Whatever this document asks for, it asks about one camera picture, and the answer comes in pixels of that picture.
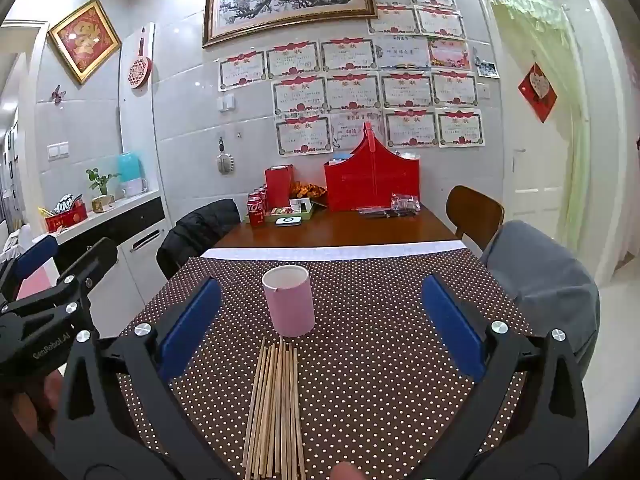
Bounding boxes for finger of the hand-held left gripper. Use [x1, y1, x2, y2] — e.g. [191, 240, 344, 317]
[0, 235, 59, 306]
[50, 237, 119, 313]

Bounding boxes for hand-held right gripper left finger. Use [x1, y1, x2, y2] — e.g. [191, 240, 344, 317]
[52, 277, 236, 480]

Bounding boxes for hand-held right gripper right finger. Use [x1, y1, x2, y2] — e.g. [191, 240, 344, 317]
[421, 274, 593, 480]

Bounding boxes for pink cup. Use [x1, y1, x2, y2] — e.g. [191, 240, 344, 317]
[262, 265, 316, 338]

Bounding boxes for pile of wooden chopsticks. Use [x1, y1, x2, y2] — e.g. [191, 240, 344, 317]
[241, 337, 307, 480]

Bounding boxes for person's left hand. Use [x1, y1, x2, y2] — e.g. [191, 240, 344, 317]
[0, 375, 66, 456]

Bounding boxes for pink striped cloth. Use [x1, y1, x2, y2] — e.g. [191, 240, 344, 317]
[15, 265, 51, 302]

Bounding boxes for red tin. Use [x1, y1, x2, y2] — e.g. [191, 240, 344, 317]
[44, 194, 88, 233]

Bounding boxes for white and black cabinet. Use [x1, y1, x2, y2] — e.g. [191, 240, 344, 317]
[10, 190, 173, 311]

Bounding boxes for potted green plant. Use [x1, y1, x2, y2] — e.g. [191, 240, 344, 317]
[86, 167, 121, 198]

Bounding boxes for black jacket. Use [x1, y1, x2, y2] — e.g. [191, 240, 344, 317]
[156, 199, 242, 281]

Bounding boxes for brown polka dot tablecloth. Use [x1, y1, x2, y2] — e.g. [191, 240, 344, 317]
[117, 247, 531, 480]

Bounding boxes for teal water dispenser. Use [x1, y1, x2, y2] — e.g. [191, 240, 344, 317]
[117, 152, 148, 196]

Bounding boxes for grey jacket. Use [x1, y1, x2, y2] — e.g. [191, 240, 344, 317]
[480, 220, 601, 376]

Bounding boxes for wooden chair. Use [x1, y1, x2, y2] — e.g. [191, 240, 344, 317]
[445, 185, 505, 253]

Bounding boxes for white paper sheet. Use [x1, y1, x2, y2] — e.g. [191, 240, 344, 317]
[200, 240, 468, 261]

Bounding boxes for green tissue box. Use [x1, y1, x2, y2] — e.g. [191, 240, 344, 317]
[265, 199, 316, 223]

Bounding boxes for red box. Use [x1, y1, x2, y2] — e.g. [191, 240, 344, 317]
[265, 165, 294, 209]

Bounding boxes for white door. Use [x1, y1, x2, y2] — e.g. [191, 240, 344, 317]
[502, 60, 576, 281]

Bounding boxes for grey hanging scrubber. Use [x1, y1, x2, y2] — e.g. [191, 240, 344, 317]
[216, 135, 235, 176]

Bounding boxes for red gift bag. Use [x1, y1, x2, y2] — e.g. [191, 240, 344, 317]
[324, 122, 421, 212]

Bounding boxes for orange snack packets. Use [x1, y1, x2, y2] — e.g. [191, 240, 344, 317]
[292, 181, 327, 201]

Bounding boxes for red round hanging ornament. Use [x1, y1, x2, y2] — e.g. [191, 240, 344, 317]
[127, 27, 152, 90]

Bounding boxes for green curtain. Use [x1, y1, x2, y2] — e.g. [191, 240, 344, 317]
[480, 0, 593, 281]

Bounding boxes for red gold framed picture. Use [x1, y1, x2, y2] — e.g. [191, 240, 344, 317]
[47, 0, 122, 85]

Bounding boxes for framed blossom painting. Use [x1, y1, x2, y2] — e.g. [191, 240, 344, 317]
[202, 0, 378, 48]

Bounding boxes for red heart wall decoration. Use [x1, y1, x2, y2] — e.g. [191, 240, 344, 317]
[517, 62, 558, 123]

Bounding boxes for wall of paper certificates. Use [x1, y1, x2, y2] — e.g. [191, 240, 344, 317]
[218, 0, 487, 157]

